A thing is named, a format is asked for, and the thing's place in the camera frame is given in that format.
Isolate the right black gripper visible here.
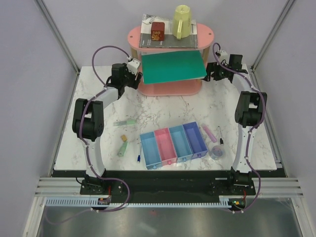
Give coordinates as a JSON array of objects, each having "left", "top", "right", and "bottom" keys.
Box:
[{"left": 199, "top": 61, "right": 229, "bottom": 82}]

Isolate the pink two-tier shelf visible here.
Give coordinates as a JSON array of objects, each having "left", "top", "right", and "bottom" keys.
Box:
[{"left": 128, "top": 23, "right": 214, "bottom": 96}]

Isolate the green highlighter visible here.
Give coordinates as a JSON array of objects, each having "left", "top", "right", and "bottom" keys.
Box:
[
  {"left": 118, "top": 141, "right": 128, "bottom": 157},
  {"left": 113, "top": 119, "right": 136, "bottom": 126}
]

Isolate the pink highlighter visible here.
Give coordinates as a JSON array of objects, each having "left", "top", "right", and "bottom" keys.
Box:
[{"left": 202, "top": 125, "right": 217, "bottom": 143}]

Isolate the purple drawer bin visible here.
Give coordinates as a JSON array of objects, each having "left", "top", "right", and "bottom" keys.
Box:
[{"left": 183, "top": 122, "right": 208, "bottom": 159}]

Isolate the light blue drawer bin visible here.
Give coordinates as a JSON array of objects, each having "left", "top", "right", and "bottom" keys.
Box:
[{"left": 140, "top": 132, "right": 162, "bottom": 170}]

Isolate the pink drawer bin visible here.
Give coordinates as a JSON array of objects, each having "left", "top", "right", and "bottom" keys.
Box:
[{"left": 154, "top": 128, "right": 177, "bottom": 166}]

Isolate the sky blue drawer bin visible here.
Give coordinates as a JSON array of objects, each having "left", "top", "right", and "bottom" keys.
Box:
[{"left": 169, "top": 125, "right": 193, "bottom": 163}]

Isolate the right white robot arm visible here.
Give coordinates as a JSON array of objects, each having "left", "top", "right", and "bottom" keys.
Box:
[{"left": 204, "top": 50, "right": 267, "bottom": 195}]

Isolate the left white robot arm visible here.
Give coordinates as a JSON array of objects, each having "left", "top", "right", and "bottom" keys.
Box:
[{"left": 72, "top": 59, "right": 142, "bottom": 194}]

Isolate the green folder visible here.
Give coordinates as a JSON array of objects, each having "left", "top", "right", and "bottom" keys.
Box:
[{"left": 142, "top": 50, "right": 206, "bottom": 84}]

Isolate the grey setup manual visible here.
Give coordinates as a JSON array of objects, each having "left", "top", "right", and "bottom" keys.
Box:
[{"left": 139, "top": 20, "right": 198, "bottom": 49}]

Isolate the spiral notebook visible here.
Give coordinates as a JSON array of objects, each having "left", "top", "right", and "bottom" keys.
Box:
[{"left": 140, "top": 14, "right": 172, "bottom": 35}]

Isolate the yellow plastic pitcher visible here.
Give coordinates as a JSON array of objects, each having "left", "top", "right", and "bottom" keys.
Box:
[{"left": 172, "top": 5, "right": 192, "bottom": 40}]

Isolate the red-brown cube box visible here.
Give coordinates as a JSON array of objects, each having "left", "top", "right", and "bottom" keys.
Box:
[{"left": 151, "top": 22, "right": 165, "bottom": 41}]

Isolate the yellow eraser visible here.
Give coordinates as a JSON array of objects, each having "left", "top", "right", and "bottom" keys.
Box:
[{"left": 121, "top": 135, "right": 127, "bottom": 142}]

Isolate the black cap pen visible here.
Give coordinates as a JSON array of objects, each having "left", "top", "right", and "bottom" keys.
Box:
[{"left": 218, "top": 126, "right": 224, "bottom": 146}]

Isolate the blue cap pen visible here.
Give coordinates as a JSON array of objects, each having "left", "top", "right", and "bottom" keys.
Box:
[{"left": 137, "top": 144, "right": 142, "bottom": 163}]

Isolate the clear cup of pins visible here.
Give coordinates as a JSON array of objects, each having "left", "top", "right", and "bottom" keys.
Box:
[{"left": 210, "top": 145, "right": 225, "bottom": 160}]

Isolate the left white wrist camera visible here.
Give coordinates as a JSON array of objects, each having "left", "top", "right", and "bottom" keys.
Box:
[{"left": 127, "top": 58, "right": 141, "bottom": 75}]

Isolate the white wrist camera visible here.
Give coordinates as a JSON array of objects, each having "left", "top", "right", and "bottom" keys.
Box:
[
  {"left": 127, "top": 58, "right": 141, "bottom": 75},
  {"left": 215, "top": 50, "right": 229, "bottom": 63}
]

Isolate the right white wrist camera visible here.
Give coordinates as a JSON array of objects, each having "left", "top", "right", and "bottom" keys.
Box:
[{"left": 215, "top": 50, "right": 229, "bottom": 63}]

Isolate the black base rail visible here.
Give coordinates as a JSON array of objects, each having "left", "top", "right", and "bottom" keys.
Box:
[{"left": 52, "top": 168, "right": 286, "bottom": 202}]

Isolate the light blue cable duct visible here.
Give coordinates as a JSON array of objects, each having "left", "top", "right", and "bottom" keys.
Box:
[{"left": 45, "top": 195, "right": 245, "bottom": 209}]

